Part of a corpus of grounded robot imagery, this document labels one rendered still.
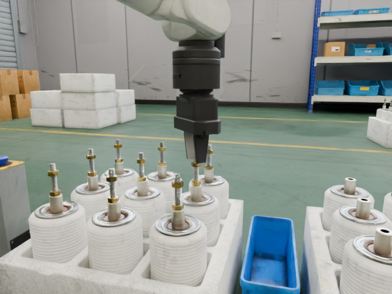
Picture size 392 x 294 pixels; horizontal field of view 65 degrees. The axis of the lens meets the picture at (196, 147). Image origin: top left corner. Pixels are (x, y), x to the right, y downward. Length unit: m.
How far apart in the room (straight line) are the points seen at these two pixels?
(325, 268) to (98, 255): 0.38
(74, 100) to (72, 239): 2.77
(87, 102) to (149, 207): 2.67
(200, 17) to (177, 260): 0.38
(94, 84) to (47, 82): 4.40
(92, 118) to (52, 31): 4.37
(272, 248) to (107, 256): 0.51
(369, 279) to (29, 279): 0.53
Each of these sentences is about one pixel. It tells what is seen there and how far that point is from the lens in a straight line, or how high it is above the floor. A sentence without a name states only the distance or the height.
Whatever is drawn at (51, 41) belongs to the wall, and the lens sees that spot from 7.43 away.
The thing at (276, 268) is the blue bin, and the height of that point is 0.00.
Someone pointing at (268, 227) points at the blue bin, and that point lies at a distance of 0.89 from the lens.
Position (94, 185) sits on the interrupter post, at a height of 0.26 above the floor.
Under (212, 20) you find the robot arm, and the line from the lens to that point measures 0.54.
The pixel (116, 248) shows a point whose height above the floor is 0.22.
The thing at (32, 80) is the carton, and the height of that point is 0.46.
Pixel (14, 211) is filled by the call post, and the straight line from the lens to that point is 0.76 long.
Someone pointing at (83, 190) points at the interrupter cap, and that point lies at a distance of 0.71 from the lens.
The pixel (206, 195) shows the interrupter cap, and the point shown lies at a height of 0.25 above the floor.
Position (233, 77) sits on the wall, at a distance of 5.63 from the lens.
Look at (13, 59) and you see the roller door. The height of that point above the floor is 0.85.
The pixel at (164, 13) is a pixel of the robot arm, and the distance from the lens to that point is 0.51.
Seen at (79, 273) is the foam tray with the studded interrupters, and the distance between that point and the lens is 0.57.
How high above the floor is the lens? 0.49
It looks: 13 degrees down
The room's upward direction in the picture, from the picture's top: straight up
